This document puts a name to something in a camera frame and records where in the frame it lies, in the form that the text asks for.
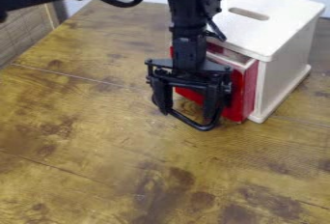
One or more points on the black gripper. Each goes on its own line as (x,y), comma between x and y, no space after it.
(189,70)

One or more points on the black metal drawer handle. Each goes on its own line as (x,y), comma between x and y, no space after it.
(211,120)

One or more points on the red wooden drawer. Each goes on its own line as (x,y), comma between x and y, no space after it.
(244,74)

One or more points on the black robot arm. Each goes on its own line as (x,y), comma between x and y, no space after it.
(191,17)

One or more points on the white wooden cabinet box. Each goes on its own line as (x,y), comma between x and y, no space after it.
(271,31)

